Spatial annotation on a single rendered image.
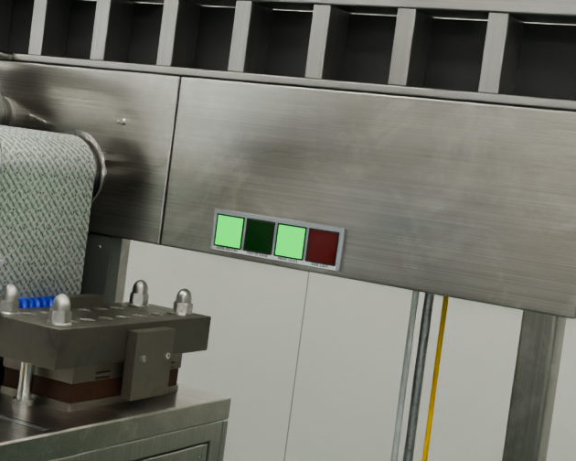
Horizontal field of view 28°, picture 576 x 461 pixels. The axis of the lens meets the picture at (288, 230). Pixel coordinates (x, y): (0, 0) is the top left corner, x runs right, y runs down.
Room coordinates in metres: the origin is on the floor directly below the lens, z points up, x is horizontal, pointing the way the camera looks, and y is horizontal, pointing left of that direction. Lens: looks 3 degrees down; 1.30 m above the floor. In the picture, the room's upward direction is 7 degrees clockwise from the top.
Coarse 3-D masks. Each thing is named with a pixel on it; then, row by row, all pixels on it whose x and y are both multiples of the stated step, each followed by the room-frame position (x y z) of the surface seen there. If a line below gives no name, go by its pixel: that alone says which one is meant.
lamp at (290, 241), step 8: (280, 232) 1.89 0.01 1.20; (288, 232) 1.88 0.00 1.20; (296, 232) 1.87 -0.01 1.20; (280, 240) 1.89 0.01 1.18; (288, 240) 1.88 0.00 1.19; (296, 240) 1.87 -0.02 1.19; (280, 248) 1.89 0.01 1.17; (288, 248) 1.88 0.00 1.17; (296, 248) 1.87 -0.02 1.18; (288, 256) 1.88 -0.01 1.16; (296, 256) 1.87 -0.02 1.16
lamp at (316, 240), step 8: (312, 232) 1.86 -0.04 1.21; (320, 232) 1.85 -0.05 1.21; (328, 232) 1.84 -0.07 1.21; (312, 240) 1.86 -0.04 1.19; (320, 240) 1.85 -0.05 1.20; (328, 240) 1.84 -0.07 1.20; (336, 240) 1.84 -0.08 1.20; (312, 248) 1.86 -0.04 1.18; (320, 248) 1.85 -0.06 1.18; (328, 248) 1.84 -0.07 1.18; (312, 256) 1.86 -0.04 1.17; (320, 256) 1.85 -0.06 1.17; (328, 256) 1.84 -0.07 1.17
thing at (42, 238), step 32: (0, 192) 1.79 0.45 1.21; (0, 224) 1.80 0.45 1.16; (32, 224) 1.86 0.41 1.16; (64, 224) 1.93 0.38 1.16; (0, 256) 1.80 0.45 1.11; (32, 256) 1.87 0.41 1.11; (64, 256) 1.94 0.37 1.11; (0, 288) 1.81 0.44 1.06; (32, 288) 1.88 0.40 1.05; (64, 288) 1.95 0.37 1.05
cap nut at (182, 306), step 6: (180, 294) 1.97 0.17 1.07; (186, 294) 1.96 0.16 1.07; (180, 300) 1.96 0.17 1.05; (186, 300) 1.96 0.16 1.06; (174, 306) 1.97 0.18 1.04; (180, 306) 1.96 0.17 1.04; (186, 306) 1.96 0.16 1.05; (192, 306) 1.97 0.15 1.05; (174, 312) 1.96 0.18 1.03; (180, 312) 1.96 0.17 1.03; (186, 312) 1.96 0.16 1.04
